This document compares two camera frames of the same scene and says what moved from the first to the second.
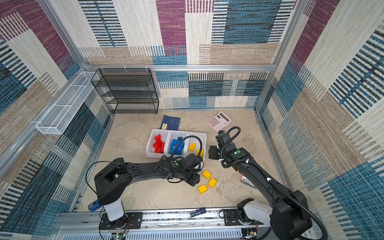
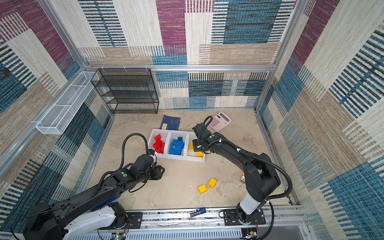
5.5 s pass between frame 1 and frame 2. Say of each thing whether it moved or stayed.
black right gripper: moved
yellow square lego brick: stayed
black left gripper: moved
